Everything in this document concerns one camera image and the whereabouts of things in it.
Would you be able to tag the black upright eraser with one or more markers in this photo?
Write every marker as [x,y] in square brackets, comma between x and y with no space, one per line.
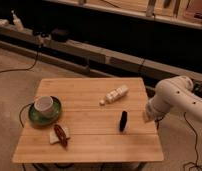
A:
[123,121]

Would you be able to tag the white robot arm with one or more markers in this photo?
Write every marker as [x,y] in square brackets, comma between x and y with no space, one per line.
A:
[173,92]

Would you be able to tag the green saucer plate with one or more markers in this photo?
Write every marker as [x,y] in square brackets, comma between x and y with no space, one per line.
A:
[38,120]

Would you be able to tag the white small bottle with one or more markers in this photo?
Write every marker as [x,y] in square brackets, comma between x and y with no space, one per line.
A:
[114,95]

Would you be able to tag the white cup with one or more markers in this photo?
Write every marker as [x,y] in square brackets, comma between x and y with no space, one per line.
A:
[44,105]

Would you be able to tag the brown hair clip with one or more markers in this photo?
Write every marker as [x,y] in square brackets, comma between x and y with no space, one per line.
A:
[61,135]

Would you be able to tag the white bottle on ledge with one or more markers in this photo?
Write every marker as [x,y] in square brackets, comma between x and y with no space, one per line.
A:
[17,22]

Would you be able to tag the wooden table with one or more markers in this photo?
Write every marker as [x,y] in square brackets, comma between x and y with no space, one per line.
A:
[94,128]

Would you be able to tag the black power adapter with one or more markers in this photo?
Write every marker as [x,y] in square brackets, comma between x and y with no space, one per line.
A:
[60,35]

